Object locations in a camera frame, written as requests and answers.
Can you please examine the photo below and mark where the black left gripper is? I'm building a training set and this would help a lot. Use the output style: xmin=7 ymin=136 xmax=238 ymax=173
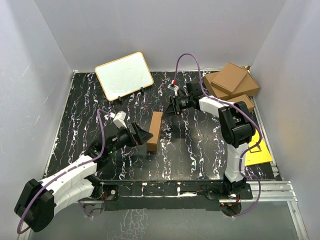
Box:
xmin=108 ymin=122 xmax=153 ymax=154

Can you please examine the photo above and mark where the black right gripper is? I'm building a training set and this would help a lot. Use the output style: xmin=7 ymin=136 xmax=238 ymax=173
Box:
xmin=161 ymin=94 xmax=193 ymax=119

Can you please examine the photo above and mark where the cardboard box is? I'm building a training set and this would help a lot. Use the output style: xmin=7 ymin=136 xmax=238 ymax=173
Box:
xmin=203 ymin=66 xmax=260 ymax=101
xmin=228 ymin=94 xmax=255 ymax=113
xmin=146 ymin=111 xmax=163 ymax=153
xmin=211 ymin=62 xmax=248 ymax=95

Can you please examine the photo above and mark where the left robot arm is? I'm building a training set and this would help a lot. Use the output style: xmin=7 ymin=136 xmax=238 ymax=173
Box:
xmin=14 ymin=122 xmax=153 ymax=234

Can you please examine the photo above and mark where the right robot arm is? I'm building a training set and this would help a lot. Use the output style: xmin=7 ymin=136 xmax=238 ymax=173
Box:
xmin=163 ymin=80 xmax=256 ymax=199

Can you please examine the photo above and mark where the yellow booklet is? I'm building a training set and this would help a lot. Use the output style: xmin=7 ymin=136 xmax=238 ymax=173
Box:
xmin=244 ymin=139 xmax=272 ymax=167

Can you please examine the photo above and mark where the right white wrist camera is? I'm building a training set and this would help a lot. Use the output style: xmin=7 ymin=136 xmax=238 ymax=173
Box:
xmin=167 ymin=79 xmax=179 ymax=96

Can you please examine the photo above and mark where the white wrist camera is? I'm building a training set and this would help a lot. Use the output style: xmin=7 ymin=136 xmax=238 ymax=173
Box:
xmin=110 ymin=110 xmax=127 ymax=129
xmin=167 ymin=79 xmax=179 ymax=96

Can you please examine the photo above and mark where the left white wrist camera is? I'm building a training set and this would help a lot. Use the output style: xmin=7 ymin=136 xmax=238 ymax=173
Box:
xmin=110 ymin=110 xmax=127 ymax=129

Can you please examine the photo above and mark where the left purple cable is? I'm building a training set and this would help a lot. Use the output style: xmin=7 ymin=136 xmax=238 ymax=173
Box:
xmin=16 ymin=108 xmax=117 ymax=235

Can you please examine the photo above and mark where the purple cable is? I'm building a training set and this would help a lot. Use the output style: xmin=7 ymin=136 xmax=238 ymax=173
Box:
xmin=173 ymin=53 xmax=262 ymax=218
xmin=16 ymin=108 xmax=117 ymax=235

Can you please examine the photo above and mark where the whiteboard with orange frame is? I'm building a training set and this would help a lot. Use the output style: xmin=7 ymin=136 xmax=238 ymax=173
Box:
xmin=94 ymin=52 xmax=154 ymax=102

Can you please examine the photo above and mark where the black base frame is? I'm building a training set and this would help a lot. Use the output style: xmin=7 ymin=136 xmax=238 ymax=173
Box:
xmin=97 ymin=180 xmax=253 ymax=211

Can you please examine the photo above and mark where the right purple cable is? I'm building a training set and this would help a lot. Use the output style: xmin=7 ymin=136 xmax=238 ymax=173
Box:
xmin=173 ymin=53 xmax=262 ymax=218

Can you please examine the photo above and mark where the aluminium rail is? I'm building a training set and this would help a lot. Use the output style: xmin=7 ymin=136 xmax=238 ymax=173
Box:
xmin=27 ymin=181 xmax=298 ymax=203

